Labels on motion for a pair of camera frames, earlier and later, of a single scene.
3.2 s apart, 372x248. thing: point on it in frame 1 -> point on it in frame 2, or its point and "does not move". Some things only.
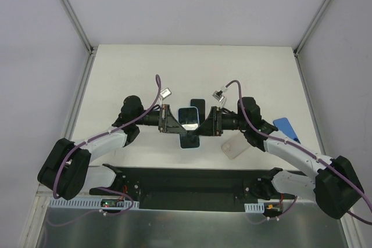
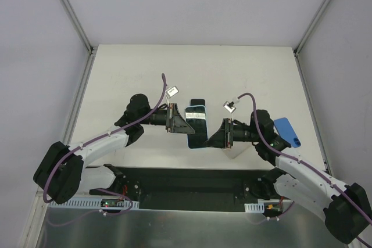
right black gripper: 217,121 -> 227,133
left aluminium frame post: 74,19 does not move
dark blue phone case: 283,125 does not move
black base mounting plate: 177,189 does not move
